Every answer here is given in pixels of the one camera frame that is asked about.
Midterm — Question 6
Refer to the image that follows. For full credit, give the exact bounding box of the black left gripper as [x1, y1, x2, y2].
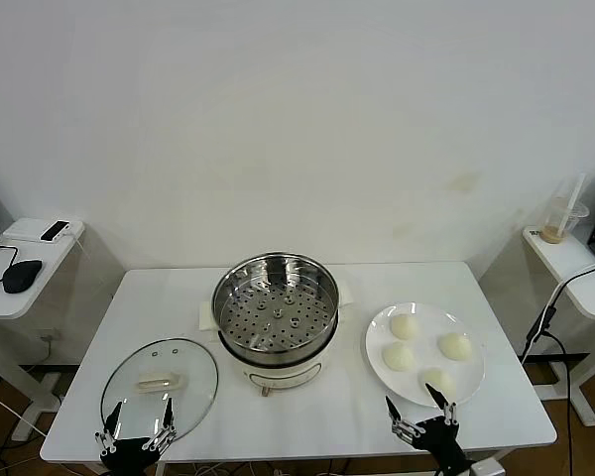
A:
[94, 397, 179, 476]

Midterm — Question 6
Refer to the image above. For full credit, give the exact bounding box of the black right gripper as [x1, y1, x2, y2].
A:
[385, 382, 475, 476]

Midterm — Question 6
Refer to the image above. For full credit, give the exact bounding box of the white steamed baozi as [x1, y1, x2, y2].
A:
[436, 332, 474, 360]
[418, 367, 457, 398]
[381, 343, 417, 372]
[390, 313, 419, 342]

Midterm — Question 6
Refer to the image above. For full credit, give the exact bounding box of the round glass pot lid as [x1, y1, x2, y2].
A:
[100, 337, 220, 444]

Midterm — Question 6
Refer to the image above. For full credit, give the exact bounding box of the perforated steel steamer basket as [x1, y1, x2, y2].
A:
[211, 252, 340, 367]

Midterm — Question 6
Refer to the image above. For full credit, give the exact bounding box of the round white plate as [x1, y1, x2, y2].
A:
[365, 301, 487, 409]

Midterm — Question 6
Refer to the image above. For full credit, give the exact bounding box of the white electric cooker pot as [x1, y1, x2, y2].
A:
[197, 279, 357, 399]

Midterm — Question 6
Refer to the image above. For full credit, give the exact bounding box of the white side table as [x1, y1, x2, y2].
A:
[0, 216, 126, 442]
[478, 225, 595, 427]

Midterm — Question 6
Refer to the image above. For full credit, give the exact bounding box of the black computer mouse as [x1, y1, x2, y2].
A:
[2, 259, 44, 295]

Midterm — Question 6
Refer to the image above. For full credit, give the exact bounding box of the small white black device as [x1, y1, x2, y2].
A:
[39, 220, 71, 244]

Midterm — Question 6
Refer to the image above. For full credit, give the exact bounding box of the flat white box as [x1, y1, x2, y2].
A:
[2, 218, 83, 244]

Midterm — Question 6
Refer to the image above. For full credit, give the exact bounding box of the clear plastic drink cup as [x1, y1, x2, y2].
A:
[539, 178, 590, 245]

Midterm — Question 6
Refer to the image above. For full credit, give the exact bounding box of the white drinking straw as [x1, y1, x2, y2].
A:
[559, 173, 588, 234]

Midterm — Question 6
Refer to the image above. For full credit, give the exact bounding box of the white floor cable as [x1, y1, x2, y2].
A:
[0, 385, 50, 438]

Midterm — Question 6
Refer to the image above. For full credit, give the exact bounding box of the black power cable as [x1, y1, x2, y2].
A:
[518, 260, 595, 476]

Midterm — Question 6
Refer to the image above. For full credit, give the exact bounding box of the black mouse cable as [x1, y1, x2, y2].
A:
[0, 241, 20, 292]

